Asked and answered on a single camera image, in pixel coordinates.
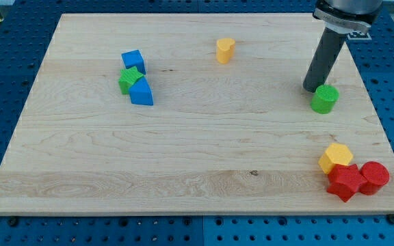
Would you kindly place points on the green cylinder block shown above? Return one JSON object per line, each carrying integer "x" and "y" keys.
{"x": 324, "y": 99}

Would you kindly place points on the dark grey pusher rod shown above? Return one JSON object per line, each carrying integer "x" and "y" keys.
{"x": 323, "y": 60}

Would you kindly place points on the grey robot arm flange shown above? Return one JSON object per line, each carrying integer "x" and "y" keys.
{"x": 347, "y": 16}

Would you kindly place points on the blue quarter-round block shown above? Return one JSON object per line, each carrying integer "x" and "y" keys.
{"x": 140, "y": 93}

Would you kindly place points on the light wooden board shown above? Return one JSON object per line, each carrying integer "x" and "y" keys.
{"x": 221, "y": 139}

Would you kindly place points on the yellow heart block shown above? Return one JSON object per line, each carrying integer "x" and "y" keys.
{"x": 225, "y": 50}

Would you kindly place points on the green star block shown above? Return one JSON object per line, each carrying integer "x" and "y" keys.
{"x": 128, "y": 77}

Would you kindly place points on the blue cube block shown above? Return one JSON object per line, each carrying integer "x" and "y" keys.
{"x": 134, "y": 59}

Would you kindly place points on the yellow hexagon block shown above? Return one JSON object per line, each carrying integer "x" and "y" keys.
{"x": 335, "y": 153}

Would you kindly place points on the red star block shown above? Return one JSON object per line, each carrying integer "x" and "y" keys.
{"x": 345, "y": 181}

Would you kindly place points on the black white fiducial tag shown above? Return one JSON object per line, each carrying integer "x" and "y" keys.
{"x": 357, "y": 35}

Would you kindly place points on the red cylinder block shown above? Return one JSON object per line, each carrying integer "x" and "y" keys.
{"x": 376, "y": 176}

